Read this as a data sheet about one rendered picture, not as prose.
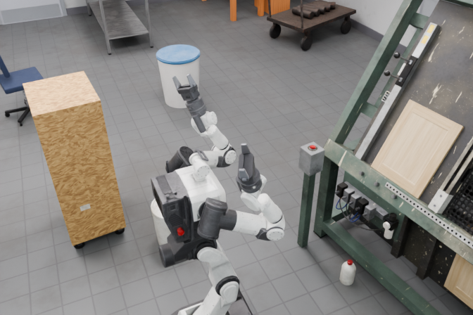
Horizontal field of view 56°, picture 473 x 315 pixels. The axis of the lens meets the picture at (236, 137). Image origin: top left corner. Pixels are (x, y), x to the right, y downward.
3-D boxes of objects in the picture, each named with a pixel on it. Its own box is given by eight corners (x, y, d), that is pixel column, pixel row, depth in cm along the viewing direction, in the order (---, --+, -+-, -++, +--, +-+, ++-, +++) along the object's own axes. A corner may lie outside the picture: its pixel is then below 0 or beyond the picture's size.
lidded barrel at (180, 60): (196, 87, 574) (193, 41, 539) (207, 105, 534) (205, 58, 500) (158, 93, 560) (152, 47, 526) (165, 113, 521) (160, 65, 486)
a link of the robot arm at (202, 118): (210, 100, 225) (219, 119, 230) (191, 105, 229) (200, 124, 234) (203, 110, 216) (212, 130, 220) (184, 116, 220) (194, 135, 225)
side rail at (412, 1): (337, 140, 323) (328, 138, 315) (417, -6, 293) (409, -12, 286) (343, 144, 318) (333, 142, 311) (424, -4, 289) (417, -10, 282)
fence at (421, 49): (357, 156, 301) (354, 155, 298) (433, 24, 276) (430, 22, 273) (363, 160, 298) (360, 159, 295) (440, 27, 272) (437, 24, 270)
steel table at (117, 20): (127, 9, 833) (119, -48, 776) (155, 48, 681) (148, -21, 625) (86, 15, 808) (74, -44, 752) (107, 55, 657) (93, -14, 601)
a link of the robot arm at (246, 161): (231, 180, 164) (237, 195, 174) (257, 180, 162) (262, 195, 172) (234, 151, 171) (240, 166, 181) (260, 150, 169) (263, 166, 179)
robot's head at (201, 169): (197, 183, 200) (196, 167, 195) (189, 170, 208) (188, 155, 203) (210, 178, 202) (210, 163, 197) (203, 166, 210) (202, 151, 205)
